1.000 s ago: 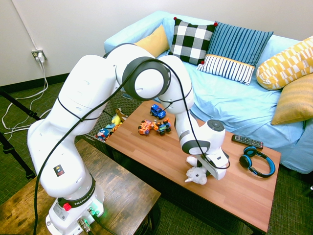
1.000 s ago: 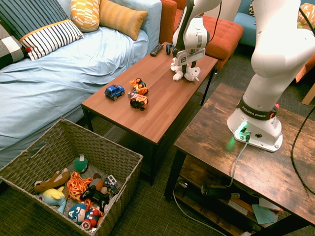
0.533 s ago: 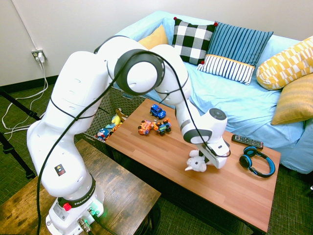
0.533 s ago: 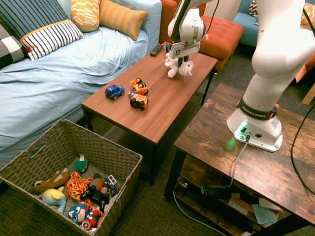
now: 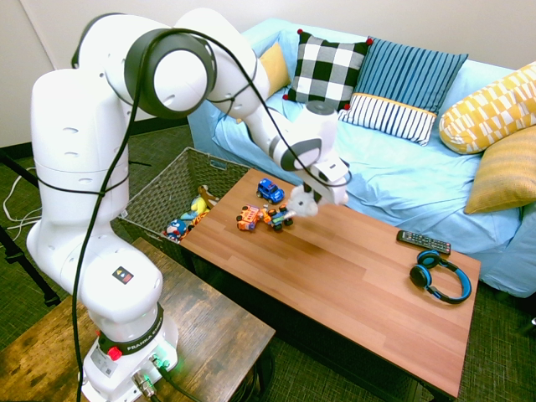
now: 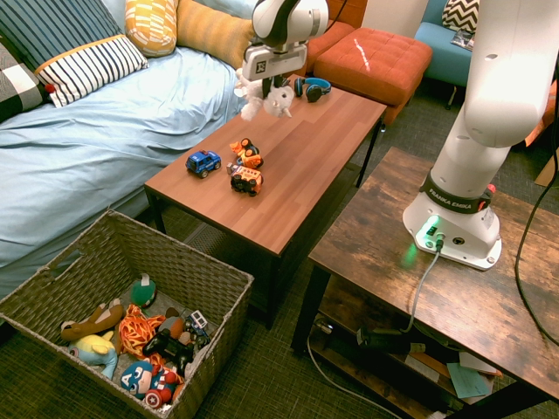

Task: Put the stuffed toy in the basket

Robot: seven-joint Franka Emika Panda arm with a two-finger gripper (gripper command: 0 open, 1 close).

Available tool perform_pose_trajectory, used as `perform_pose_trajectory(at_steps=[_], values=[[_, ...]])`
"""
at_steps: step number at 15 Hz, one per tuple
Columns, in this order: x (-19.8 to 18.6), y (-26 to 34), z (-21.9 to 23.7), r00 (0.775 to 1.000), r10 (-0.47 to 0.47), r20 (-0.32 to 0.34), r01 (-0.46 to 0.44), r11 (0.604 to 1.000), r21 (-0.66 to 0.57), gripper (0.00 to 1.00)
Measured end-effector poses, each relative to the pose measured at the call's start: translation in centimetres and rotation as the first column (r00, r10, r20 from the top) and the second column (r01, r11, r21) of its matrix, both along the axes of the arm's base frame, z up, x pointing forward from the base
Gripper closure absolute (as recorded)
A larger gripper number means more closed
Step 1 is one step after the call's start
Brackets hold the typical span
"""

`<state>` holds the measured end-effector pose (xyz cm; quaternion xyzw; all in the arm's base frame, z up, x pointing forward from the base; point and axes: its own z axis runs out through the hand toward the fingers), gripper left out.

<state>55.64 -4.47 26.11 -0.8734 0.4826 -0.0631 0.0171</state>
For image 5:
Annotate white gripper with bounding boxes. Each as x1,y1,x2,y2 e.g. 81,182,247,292
301,157,351,207

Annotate white stuffed toy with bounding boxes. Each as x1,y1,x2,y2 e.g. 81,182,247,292
286,185,319,219

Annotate blue toy car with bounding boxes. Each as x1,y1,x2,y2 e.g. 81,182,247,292
255,178,286,205

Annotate orange toy car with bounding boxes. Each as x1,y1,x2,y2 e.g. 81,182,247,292
261,204,295,233

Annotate red toy fire truck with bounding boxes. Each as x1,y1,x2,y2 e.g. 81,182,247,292
235,204,264,232

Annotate brown stuffed dog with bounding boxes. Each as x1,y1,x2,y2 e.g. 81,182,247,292
196,184,220,207

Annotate woven wicker basket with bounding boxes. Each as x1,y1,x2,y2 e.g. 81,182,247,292
118,146,252,269

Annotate light blue sofa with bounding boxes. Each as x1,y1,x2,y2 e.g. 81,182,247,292
187,17,536,298

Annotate reddish wood coffee table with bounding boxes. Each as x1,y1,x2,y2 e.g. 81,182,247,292
179,167,482,401

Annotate white navy striped pillow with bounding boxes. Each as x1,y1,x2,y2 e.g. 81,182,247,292
338,92,437,147

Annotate yellow and blue plush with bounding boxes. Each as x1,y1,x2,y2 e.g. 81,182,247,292
180,196,209,221

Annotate orange flame pattern cloth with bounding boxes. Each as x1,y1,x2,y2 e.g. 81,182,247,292
186,211,210,234

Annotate black remote control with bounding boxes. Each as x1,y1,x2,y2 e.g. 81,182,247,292
396,229,452,256

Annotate black white checkered pillow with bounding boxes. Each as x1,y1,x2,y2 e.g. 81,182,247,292
282,28,374,112

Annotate plain yellow pillow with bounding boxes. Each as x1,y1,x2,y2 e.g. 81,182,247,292
236,41,291,125

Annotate blue and black headphones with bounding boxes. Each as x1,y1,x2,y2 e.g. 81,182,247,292
409,250,473,305

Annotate Captain America plush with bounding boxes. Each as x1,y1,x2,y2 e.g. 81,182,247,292
165,218,188,243

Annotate blue striped large pillow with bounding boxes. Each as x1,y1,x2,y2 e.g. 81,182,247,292
351,37,469,116

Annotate rustic dark wood table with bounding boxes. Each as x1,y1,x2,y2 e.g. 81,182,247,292
0,237,276,402

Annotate yellow white patterned pillow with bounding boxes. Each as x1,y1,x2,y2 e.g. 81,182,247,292
438,61,536,155

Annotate orange ribbed pillow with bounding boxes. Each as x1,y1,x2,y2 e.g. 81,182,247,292
464,125,536,215

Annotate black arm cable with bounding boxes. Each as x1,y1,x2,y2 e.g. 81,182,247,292
70,27,353,402

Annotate black base cable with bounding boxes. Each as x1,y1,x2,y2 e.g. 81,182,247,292
152,354,203,402

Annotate gray base cable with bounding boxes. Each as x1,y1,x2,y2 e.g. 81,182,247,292
132,374,162,402

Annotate white cable bundle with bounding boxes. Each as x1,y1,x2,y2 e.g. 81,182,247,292
2,167,43,232

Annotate black camera tripod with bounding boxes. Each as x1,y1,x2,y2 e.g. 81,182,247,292
0,150,62,307

